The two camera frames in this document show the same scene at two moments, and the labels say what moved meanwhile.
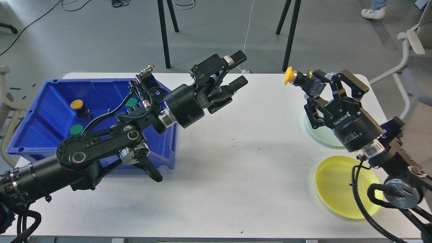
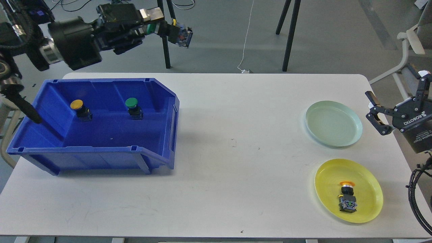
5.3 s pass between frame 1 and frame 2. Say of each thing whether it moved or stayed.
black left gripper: moved
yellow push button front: moved
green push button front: moved
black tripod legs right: stayed
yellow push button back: stayed
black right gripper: moved
